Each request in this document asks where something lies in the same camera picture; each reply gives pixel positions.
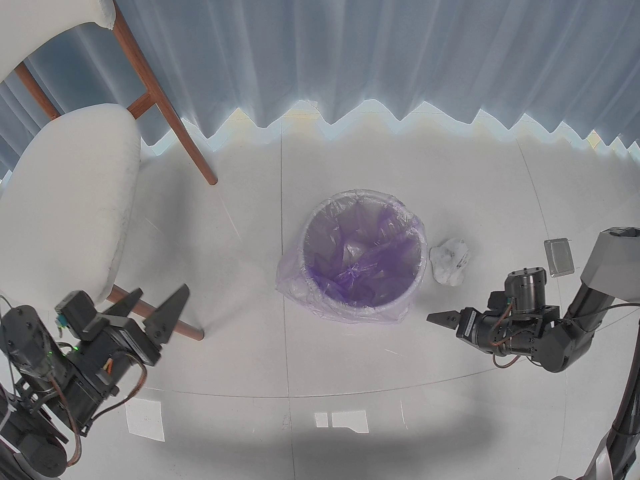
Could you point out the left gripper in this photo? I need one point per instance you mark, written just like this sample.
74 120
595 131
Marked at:
117 348

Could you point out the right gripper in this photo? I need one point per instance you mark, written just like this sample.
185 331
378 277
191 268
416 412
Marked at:
482 330

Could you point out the purple plastic bag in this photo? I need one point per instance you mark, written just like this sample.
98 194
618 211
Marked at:
295 283

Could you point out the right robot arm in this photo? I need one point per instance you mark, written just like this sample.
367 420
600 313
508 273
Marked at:
555 345

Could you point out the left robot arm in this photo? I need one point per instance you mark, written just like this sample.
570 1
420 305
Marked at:
30 338

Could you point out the white trash bin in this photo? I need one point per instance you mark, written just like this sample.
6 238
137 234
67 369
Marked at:
400 304

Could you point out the crumpled white paper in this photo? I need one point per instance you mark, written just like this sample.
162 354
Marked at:
450 263

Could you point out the white cushioned wooden chair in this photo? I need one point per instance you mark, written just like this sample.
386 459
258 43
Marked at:
65 193

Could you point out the pale blue curtain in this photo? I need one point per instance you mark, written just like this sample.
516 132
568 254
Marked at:
350 33

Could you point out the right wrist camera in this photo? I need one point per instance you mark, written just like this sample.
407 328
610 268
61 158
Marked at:
497 302

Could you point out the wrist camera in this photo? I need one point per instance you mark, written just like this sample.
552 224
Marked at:
75 310
497 302

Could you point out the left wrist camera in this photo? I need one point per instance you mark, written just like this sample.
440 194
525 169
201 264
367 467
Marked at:
75 310

